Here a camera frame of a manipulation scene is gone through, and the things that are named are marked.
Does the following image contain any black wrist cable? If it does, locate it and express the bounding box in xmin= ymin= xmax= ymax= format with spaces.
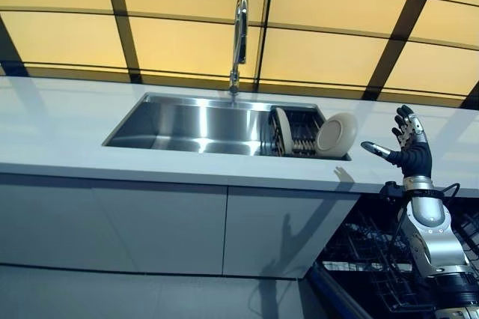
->
xmin=386 ymin=182 xmax=462 ymax=260

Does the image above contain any cream ceramic plate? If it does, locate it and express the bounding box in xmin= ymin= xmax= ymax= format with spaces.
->
xmin=315 ymin=111 xmax=359 ymax=158
xmin=274 ymin=106 xmax=295 ymax=156

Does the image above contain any dark wire lower dishwasher rack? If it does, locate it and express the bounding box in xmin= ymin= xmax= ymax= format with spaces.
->
xmin=328 ymin=216 xmax=426 ymax=313

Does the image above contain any chrome gooseneck kitchen faucet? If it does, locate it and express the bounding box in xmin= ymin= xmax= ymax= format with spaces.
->
xmin=228 ymin=0 xmax=250 ymax=107

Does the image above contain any stainless steel sink basin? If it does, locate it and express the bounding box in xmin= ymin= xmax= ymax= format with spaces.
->
xmin=102 ymin=91 xmax=353 ymax=162

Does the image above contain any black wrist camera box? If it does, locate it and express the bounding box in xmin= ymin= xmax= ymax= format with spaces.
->
xmin=379 ymin=180 xmax=407 ymax=201

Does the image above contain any open built-in dishwasher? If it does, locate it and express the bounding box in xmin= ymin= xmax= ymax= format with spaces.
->
xmin=305 ymin=196 xmax=479 ymax=319

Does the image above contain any narrow white cabinet door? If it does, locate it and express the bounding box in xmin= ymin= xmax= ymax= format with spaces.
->
xmin=222 ymin=185 xmax=362 ymax=281

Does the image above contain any wide white cabinet door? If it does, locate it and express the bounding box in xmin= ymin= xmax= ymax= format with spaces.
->
xmin=0 ymin=172 xmax=230 ymax=277

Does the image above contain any black dish drying rack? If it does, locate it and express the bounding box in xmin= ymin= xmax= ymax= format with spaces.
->
xmin=266 ymin=106 xmax=353 ymax=161

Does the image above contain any right robot hand black glove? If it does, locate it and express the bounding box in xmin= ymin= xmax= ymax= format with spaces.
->
xmin=360 ymin=104 xmax=433 ymax=178

